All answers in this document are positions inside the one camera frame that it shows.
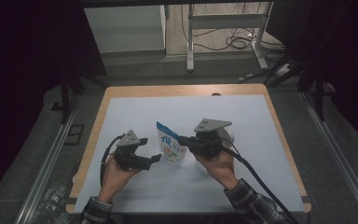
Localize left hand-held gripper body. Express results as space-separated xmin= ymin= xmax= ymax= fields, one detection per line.
xmin=114 ymin=129 xmax=153 ymax=171

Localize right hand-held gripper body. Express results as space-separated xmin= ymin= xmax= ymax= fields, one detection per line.
xmin=188 ymin=118 xmax=233 ymax=160

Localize blue and white milk pouch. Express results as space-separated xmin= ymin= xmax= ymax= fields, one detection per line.
xmin=156 ymin=120 xmax=187 ymax=165

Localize white lidded jug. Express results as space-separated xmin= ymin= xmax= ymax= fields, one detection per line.
xmin=195 ymin=125 xmax=235 ymax=176

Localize person's right hand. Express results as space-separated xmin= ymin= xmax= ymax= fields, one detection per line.
xmin=194 ymin=152 xmax=241 ymax=191

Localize person's left hand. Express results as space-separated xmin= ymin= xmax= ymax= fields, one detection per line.
xmin=97 ymin=155 xmax=143 ymax=203

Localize white table mat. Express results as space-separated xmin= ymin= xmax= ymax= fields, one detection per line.
xmin=74 ymin=94 xmax=306 ymax=215

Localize black metal stand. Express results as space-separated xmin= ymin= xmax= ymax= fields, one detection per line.
xmin=267 ymin=55 xmax=337 ymax=122
xmin=50 ymin=73 xmax=108 ymax=125

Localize clear plastic bag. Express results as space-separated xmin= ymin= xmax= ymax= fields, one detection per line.
xmin=32 ymin=183 xmax=68 ymax=224

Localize white power strip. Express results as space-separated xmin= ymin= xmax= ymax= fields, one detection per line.
xmin=274 ymin=63 xmax=292 ymax=77

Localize white cabinet panel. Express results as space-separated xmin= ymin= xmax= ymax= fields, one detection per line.
xmin=83 ymin=5 xmax=166 ymax=54

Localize dark curtain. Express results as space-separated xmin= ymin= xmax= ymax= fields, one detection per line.
xmin=0 ymin=0 xmax=107 ymax=206
xmin=265 ymin=0 xmax=358 ymax=153

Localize black floor frame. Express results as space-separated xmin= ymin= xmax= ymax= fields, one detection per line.
xmin=63 ymin=124 xmax=86 ymax=146

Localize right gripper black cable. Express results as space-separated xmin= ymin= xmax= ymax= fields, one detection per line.
xmin=220 ymin=146 xmax=300 ymax=224

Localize aluminium rail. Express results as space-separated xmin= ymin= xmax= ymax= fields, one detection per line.
xmin=301 ymin=91 xmax=358 ymax=224
xmin=13 ymin=92 xmax=82 ymax=224

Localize black floor cables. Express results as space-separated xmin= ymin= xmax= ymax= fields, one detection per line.
xmin=181 ymin=3 xmax=285 ymax=53

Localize white metal desk frame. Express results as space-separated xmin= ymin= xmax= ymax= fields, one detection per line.
xmin=186 ymin=2 xmax=274 ymax=73

